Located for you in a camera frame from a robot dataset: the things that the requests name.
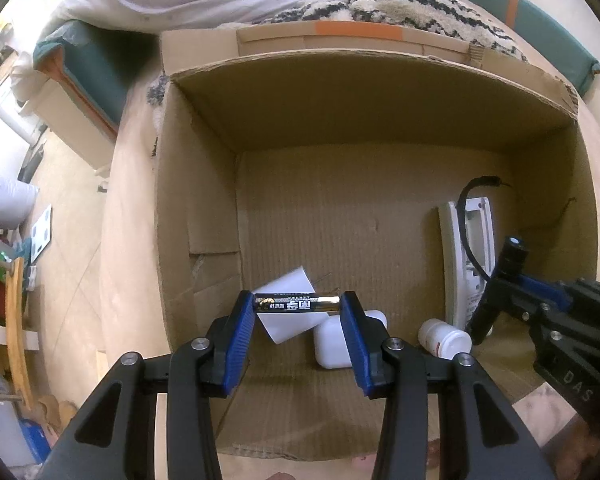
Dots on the yellow wooden chair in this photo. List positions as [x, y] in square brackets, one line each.
[15, 320]

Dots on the white stuffed bag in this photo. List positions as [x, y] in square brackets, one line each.
[5, 200]

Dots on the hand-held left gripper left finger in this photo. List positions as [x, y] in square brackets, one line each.
[235, 345]

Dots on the cardboard box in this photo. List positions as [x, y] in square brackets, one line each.
[330, 200]

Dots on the white remote control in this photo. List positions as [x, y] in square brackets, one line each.
[482, 240]

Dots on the black patterned fuzzy blanket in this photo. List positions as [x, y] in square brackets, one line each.
[405, 5]

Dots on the white earbuds case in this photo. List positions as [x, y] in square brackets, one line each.
[332, 347]

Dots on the black gold battery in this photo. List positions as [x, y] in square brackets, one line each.
[297, 304]

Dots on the white pill bottle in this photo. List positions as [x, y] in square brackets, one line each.
[442, 337]

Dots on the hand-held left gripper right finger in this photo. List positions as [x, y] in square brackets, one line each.
[360, 355]

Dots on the cream bedside cabinet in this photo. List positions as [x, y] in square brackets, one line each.
[65, 120]

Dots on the teal cushion orange stripe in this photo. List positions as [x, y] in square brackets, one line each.
[100, 70]
[545, 25]

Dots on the white charger cube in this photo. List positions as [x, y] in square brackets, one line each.
[285, 325]

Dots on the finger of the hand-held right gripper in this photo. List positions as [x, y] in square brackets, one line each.
[542, 285]
[510, 300]

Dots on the white bathroom scale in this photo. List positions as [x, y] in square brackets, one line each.
[40, 235]

